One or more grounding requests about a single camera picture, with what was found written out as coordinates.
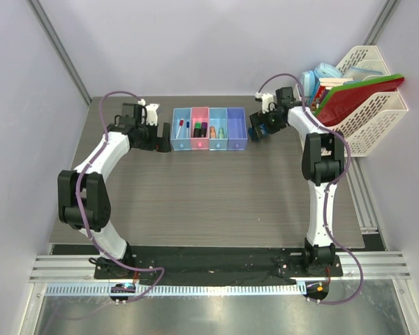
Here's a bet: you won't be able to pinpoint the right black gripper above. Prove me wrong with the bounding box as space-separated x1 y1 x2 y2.
249 105 286 140

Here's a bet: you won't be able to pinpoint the blue round tape dispenser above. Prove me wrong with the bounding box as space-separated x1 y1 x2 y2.
248 124 269 142

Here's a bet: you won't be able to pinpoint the light blue drawer box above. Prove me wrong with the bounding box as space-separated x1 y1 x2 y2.
170 107 191 151
209 107 228 151

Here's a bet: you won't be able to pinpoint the red whiteboard marker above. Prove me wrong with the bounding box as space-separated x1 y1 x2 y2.
175 119 184 139

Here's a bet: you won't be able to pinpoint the purple plastic drawer box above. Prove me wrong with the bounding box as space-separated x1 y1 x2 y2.
227 107 248 151

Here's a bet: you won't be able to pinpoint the green capped black highlighter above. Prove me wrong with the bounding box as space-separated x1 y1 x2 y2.
193 122 201 138

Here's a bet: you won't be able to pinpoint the purple capped black highlighter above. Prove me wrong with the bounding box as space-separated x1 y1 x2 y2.
200 122 208 137

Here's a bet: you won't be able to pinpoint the pink plastic drawer box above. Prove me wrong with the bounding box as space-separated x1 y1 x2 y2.
191 107 210 150

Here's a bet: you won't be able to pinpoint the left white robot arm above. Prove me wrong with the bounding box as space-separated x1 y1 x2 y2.
57 102 159 278

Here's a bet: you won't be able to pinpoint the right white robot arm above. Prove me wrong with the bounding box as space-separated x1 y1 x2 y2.
157 87 345 276

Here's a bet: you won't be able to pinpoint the blue headphones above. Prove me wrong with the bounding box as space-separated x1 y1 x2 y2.
300 63 343 98

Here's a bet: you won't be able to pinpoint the stack of books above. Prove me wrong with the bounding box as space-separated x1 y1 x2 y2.
310 77 353 111

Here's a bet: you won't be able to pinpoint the red plastic folder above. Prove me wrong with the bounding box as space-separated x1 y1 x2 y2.
316 77 406 128

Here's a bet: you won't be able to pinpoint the white mesh file organizer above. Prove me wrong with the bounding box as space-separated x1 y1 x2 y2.
293 45 409 157

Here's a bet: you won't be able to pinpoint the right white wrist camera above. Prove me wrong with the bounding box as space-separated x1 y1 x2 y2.
255 92 274 114

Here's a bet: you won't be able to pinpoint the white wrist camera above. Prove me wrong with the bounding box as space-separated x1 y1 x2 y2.
137 99 160 126
255 92 274 114

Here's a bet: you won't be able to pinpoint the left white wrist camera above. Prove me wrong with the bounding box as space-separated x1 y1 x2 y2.
137 99 160 126

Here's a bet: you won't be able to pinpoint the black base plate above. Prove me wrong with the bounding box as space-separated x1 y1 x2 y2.
52 244 343 280

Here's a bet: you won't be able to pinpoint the white slotted cable duct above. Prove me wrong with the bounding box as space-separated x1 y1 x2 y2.
45 282 307 297

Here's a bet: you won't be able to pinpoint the aluminium rail frame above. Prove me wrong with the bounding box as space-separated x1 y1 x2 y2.
24 160 419 334

